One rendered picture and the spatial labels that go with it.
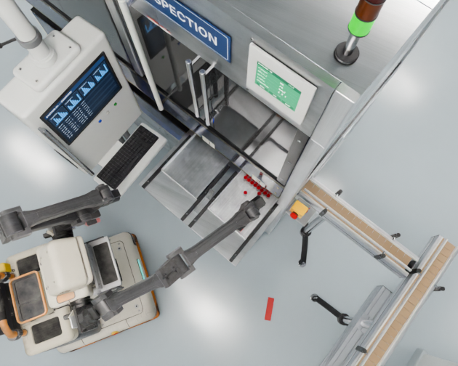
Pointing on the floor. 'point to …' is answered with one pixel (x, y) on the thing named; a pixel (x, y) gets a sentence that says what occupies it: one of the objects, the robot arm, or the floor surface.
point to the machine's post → (318, 144)
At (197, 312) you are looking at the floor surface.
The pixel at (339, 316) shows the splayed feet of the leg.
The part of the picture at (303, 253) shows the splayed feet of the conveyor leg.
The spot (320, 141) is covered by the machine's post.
